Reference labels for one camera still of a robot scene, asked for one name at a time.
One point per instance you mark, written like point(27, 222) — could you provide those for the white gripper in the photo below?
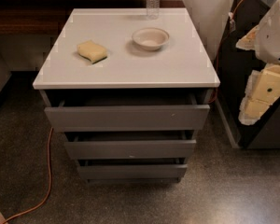
point(272, 37)

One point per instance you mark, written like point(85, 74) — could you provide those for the grey bottom drawer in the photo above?
point(131, 171)

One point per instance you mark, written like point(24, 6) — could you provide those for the grey drawer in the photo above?
point(130, 145)
point(131, 171)
point(124, 118)

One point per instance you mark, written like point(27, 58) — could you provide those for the yellow sponge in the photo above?
point(92, 51)

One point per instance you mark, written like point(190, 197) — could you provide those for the white grey drawer cabinet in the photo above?
point(129, 75)

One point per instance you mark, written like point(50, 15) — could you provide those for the grey top drawer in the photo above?
point(124, 118)

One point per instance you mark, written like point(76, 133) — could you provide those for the grey middle drawer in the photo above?
point(130, 145)

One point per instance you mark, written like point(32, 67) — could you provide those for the dark cabinet on right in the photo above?
point(234, 68)

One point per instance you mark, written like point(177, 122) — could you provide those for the white paper bowl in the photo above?
point(150, 39)

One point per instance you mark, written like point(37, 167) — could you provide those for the clear plastic water bottle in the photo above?
point(153, 7)

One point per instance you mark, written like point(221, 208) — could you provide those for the dark wooden bench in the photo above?
point(48, 17)

